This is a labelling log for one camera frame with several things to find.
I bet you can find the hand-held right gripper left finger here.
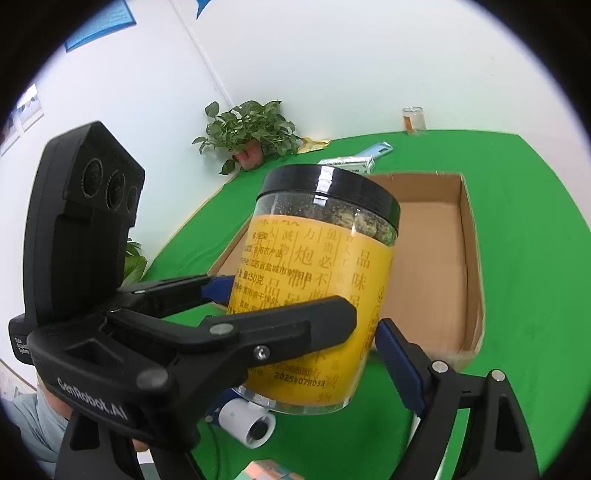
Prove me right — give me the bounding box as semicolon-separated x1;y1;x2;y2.
58;408;206;480

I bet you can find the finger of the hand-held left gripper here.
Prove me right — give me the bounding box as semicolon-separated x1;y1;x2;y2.
106;295;358;371
115;273;237;319

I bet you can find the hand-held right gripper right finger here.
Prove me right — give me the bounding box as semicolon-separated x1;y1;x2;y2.
375;318;541;480

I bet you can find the yellow label jar black lid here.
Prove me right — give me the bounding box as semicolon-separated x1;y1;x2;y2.
228;164;402;416

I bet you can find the white handheld device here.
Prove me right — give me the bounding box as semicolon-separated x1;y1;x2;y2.
217;397;278;449

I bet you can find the cardboard box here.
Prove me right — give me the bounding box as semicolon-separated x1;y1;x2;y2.
208;172;485;370

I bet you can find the pastel puzzle cube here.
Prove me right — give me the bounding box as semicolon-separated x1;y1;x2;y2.
245;459;305;480

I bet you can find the person's grey shirt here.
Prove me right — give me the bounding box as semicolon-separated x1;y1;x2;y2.
9;388;153;480

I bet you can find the large leafy potted plant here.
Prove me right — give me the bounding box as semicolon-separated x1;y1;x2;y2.
122;239;148;284

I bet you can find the small potted plant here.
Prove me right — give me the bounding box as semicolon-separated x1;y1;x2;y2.
192;99;303;175

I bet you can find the green and white box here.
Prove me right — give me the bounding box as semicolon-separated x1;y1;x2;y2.
318;155;375;174

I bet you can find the light blue tool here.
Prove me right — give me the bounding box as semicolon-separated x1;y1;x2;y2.
353;141;393;160

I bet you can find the small glass jar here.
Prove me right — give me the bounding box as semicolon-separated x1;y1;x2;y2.
402;106;426;134

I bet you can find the framed wall picture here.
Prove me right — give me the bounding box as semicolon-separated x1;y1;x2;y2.
17;83;44;132
0;115;21;155

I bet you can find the blue wall poster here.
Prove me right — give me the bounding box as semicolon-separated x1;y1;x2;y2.
65;0;139;51

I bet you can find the white wall conduit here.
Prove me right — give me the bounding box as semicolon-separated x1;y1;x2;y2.
168;0;236;109

